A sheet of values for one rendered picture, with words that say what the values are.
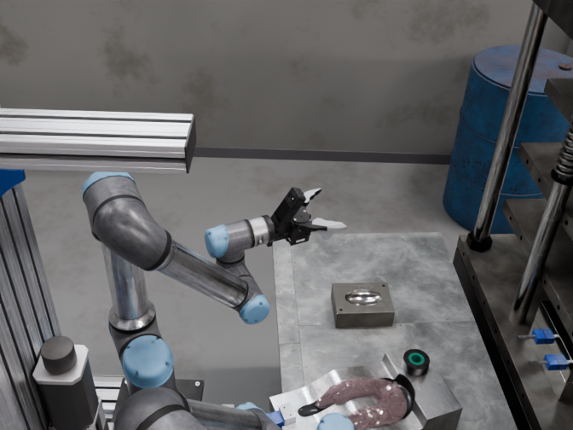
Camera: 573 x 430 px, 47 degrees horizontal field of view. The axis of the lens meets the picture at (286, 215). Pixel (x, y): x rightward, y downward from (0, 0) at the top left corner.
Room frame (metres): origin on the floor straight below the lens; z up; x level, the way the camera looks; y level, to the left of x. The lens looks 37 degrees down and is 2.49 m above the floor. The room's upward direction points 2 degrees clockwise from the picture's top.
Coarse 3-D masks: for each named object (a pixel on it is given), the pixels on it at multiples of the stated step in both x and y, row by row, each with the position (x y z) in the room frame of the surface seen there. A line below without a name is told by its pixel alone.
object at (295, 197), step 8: (288, 192) 1.34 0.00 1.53; (296, 192) 1.32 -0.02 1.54; (288, 200) 1.32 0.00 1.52; (296, 200) 1.31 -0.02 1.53; (304, 200) 1.31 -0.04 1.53; (280, 208) 1.33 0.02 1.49; (288, 208) 1.31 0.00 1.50; (296, 208) 1.31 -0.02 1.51; (272, 216) 1.33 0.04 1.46; (280, 216) 1.31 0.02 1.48; (288, 216) 1.30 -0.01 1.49; (280, 224) 1.30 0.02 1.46
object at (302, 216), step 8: (304, 208) 1.36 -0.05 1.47; (264, 216) 1.32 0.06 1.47; (296, 216) 1.33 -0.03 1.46; (304, 216) 1.33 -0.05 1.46; (272, 224) 1.29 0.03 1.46; (288, 224) 1.32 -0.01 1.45; (296, 224) 1.31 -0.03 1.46; (272, 232) 1.28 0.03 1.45; (280, 232) 1.31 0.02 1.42; (288, 232) 1.32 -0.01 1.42; (296, 232) 1.31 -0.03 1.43; (304, 232) 1.33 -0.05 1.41; (272, 240) 1.28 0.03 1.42; (288, 240) 1.33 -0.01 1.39; (296, 240) 1.31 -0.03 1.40; (304, 240) 1.33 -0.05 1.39
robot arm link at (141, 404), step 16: (128, 400) 0.62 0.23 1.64; (144, 400) 0.61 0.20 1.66; (160, 400) 0.61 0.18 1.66; (176, 400) 0.63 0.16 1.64; (192, 400) 0.70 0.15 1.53; (128, 416) 0.58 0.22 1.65; (144, 416) 0.58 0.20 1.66; (208, 416) 0.69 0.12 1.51; (224, 416) 0.72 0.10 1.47; (240, 416) 0.75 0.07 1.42; (256, 416) 0.79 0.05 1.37
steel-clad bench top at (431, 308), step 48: (336, 240) 2.05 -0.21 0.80; (384, 240) 2.06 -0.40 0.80; (432, 240) 2.07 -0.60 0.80; (288, 288) 1.76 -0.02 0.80; (432, 288) 1.78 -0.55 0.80; (288, 336) 1.52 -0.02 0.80; (336, 336) 1.53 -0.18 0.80; (384, 336) 1.54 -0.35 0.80; (432, 336) 1.54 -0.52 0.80; (480, 336) 1.55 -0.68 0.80; (288, 384) 1.32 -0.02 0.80; (480, 384) 1.35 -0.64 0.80
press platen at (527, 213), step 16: (512, 208) 1.97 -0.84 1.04; (528, 208) 1.98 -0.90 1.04; (544, 208) 1.98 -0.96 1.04; (512, 224) 1.92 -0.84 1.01; (528, 224) 1.88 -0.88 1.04; (560, 224) 1.88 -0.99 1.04; (528, 240) 1.79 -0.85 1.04; (560, 240) 1.79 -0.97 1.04; (528, 256) 1.75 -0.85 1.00; (560, 256) 1.71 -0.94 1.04; (544, 272) 1.62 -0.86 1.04; (560, 272) 1.62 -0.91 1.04; (544, 288) 1.59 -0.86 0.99; (560, 288) 1.55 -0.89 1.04; (560, 304) 1.48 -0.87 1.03
